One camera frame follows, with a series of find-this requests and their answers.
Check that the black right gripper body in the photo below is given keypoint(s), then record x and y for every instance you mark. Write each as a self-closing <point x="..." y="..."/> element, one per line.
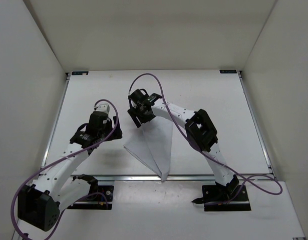
<point x="143" y="117"/>

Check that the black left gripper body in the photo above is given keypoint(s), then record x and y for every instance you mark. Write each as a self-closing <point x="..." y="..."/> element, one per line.
<point x="106" y="130"/>

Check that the white fabric skirt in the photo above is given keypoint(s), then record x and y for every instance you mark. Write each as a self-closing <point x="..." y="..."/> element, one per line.
<point x="151" y="145"/>

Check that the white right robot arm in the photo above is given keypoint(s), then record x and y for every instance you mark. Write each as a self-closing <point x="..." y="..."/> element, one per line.
<point x="201" y="133"/>

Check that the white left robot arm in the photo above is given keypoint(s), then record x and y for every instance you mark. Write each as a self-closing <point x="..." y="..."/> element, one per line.
<point x="41" y="203"/>

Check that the left teal corner label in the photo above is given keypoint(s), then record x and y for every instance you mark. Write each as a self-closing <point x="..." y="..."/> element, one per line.
<point x="79" y="73"/>

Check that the teal corner label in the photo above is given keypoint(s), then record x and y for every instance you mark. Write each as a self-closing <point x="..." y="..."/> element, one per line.
<point x="228" y="71"/>
<point x="79" y="73"/>

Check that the right teal corner label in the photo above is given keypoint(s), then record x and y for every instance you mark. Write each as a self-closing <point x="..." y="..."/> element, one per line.
<point x="228" y="71"/>

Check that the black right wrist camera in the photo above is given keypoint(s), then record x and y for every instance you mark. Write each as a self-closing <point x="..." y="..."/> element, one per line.
<point x="138" y="96"/>

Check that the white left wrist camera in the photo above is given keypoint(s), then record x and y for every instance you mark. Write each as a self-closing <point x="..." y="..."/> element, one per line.
<point x="103" y="108"/>

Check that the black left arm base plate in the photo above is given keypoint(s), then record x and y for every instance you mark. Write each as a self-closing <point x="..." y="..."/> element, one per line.
<point x="97" y="202"/>

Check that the aluminium table edge rail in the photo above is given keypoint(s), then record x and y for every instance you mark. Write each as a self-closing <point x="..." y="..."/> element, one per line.
<point x="174" y="177"/>

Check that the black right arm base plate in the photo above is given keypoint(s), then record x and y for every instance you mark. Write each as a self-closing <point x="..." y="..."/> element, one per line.
<point x="237" y="202"/>

